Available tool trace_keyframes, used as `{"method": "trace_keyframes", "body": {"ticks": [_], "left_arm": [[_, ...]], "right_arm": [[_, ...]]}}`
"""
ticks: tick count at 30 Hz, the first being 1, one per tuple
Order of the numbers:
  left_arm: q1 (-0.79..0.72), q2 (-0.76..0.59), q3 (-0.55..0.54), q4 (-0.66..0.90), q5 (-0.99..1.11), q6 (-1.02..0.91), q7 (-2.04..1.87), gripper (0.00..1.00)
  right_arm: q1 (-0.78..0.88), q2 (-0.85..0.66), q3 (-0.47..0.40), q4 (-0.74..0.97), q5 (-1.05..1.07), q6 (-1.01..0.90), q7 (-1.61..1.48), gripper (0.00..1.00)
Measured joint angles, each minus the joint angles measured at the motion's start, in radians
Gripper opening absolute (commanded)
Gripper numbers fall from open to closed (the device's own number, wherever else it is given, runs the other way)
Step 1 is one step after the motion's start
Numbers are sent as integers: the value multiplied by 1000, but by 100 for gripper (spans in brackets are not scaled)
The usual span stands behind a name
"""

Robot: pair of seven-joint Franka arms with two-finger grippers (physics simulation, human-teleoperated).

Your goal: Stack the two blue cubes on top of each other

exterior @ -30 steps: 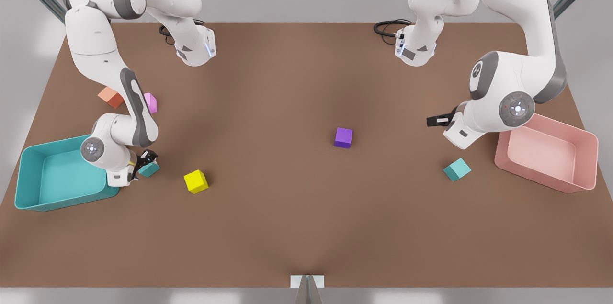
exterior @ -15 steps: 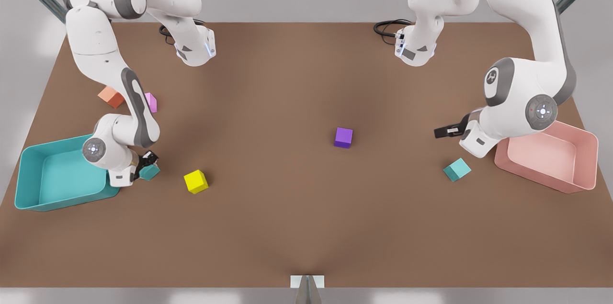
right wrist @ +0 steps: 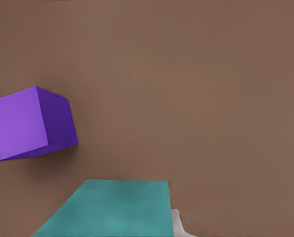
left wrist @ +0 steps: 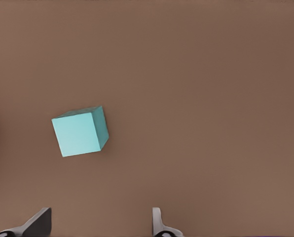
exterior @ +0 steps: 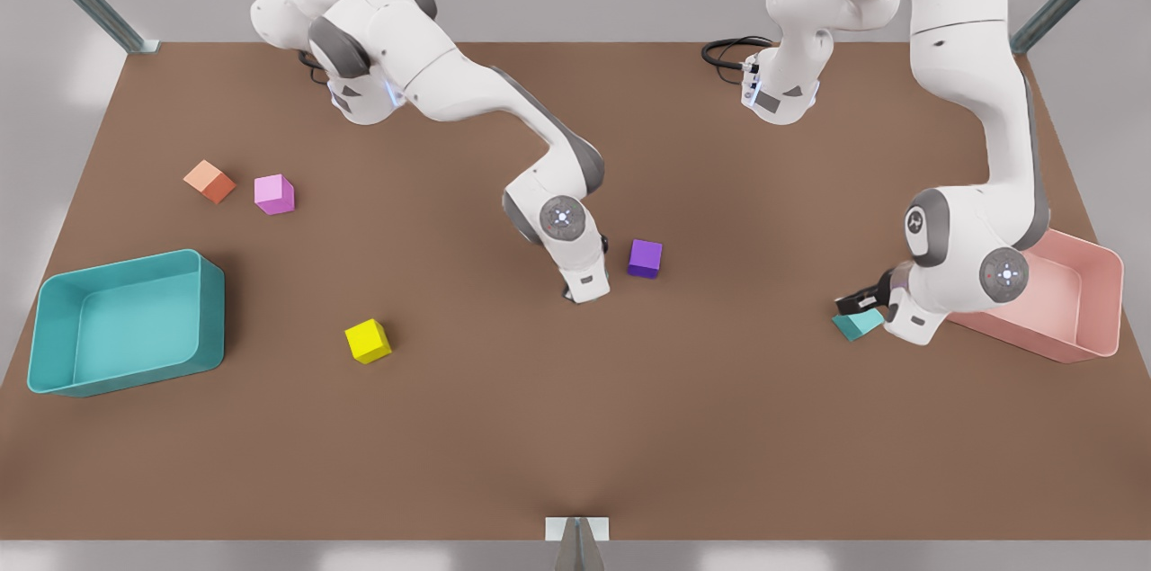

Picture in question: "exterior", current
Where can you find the pink cube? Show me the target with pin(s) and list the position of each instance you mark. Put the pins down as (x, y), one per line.
(274, 195)

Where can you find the teal plastic bin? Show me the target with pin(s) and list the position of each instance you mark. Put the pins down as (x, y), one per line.
(126, 324)

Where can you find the orange cube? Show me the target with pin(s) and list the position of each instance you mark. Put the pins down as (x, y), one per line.
(209, 182)

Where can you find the purple cube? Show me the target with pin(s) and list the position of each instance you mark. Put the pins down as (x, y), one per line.
(645, 258)

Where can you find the teal blue cube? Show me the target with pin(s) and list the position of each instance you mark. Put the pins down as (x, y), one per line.
(857, 325)

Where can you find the pink plastic bin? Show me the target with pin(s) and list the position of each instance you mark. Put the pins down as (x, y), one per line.
(1075, 301)

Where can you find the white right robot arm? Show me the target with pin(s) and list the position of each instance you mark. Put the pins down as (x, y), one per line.
(468, 90)

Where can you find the yellow cube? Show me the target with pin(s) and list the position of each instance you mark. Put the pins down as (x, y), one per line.
(368, 342)

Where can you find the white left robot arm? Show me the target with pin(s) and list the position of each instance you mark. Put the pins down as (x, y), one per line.
(962, 58)

